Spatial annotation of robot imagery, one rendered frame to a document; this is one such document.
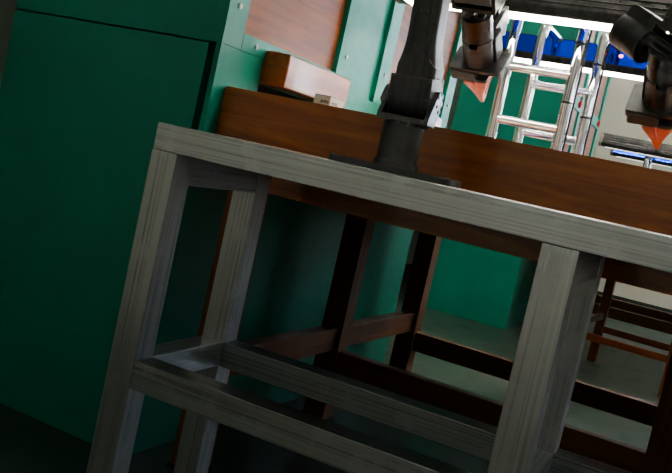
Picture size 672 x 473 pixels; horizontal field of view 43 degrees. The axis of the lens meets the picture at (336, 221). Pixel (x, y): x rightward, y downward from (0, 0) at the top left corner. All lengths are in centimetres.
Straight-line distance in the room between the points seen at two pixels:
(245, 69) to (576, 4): 67
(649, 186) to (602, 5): 49
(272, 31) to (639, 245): 105
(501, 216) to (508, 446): 28
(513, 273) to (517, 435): 344
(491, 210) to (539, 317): 14
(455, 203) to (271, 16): 88
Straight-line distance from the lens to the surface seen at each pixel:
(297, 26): 194
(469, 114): 460
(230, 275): 150
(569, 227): 105
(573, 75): 196
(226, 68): 171
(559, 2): 181
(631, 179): 143
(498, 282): 452
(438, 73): 132
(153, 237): 128
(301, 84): 184
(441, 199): 108
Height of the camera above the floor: 68
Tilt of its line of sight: 4 degrees down
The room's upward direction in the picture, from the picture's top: 13 degrees clockwise
